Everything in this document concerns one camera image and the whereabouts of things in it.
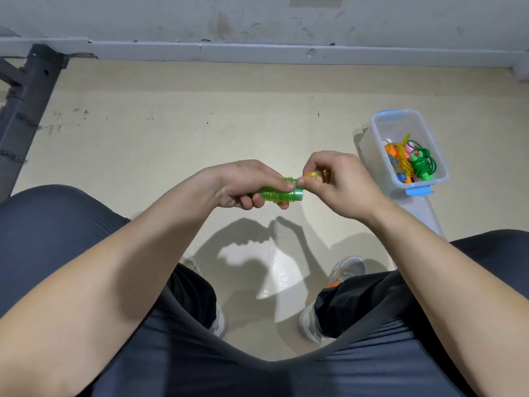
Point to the clear storage box blue latches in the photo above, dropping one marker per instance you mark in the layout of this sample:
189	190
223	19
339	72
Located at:
380	128

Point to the grey right shoe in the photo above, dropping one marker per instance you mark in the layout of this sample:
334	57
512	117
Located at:
343	270

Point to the grey shoe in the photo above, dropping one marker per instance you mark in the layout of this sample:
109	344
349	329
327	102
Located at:
216	318
343	270

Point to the black shorts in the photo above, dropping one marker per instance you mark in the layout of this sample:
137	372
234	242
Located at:
41	235

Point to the person's left hand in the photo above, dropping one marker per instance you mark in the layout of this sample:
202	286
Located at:
240	184

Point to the black metal rack frame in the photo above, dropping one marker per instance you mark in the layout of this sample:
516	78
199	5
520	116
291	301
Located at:
25	103

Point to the person's left forearm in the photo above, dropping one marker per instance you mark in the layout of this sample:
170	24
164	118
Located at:
83	285

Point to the clear plastic box lid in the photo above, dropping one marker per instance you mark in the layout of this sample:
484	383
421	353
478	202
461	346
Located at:
426	212

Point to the person's right hand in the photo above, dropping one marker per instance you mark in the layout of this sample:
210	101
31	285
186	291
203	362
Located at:
343	187

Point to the grey left shoe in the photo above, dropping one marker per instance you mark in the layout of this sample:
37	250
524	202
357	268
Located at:
216	318

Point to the person's right forearm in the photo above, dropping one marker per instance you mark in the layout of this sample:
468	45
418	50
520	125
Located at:
454	301

